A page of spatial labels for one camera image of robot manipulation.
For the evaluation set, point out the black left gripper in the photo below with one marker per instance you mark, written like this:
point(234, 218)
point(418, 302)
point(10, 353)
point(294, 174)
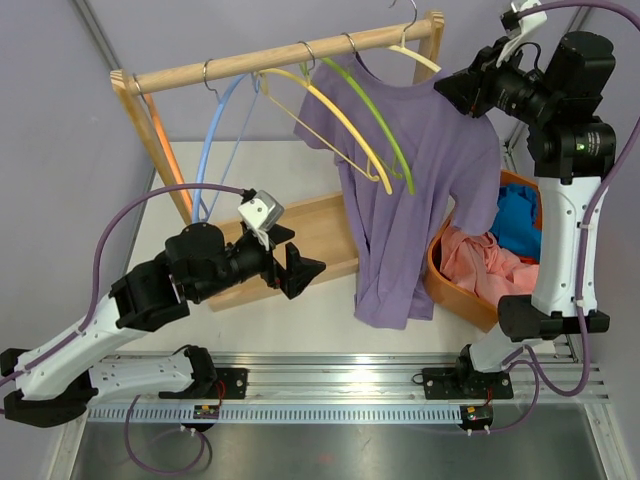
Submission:
point(299, 271)

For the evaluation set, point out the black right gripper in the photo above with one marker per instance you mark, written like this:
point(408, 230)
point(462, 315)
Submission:
point(462, 90)

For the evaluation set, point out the purple t-shirt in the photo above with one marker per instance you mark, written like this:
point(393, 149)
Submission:
point(451, 157)

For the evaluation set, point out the cream plastic hanger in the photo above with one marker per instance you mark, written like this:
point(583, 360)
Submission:
point(426, 55)

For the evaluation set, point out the green plastic hanger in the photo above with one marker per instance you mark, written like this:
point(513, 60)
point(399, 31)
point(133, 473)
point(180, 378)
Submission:
point(375, 110)

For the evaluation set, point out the blue t-shirt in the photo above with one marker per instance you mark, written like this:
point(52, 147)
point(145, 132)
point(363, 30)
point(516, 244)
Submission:
point(514, 226)

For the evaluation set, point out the pink t-shirt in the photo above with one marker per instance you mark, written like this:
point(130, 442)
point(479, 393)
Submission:
point(480, 266)

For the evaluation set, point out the orange plastic hanger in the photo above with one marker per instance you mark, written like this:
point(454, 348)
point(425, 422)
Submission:
point(174, 167)

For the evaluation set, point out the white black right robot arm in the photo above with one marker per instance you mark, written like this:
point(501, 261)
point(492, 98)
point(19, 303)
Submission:
point(573, 151)

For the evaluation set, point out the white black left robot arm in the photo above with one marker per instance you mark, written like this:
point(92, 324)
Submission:
point(57, 382)

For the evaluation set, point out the wooden clothes rack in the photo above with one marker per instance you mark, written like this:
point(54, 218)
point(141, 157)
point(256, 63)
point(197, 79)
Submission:
point(323, 220)

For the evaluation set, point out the orange laundry basket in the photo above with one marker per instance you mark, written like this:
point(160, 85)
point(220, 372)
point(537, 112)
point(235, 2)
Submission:
point(466, 305)

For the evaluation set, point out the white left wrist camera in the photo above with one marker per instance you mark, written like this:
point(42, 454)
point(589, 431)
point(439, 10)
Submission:
point(259, 212)

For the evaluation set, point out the aluminium mounting rail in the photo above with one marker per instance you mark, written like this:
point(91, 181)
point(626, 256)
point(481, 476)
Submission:
point(385, 378)

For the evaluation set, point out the white slotted cable duct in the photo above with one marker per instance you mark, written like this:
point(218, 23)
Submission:
point(278, 414)

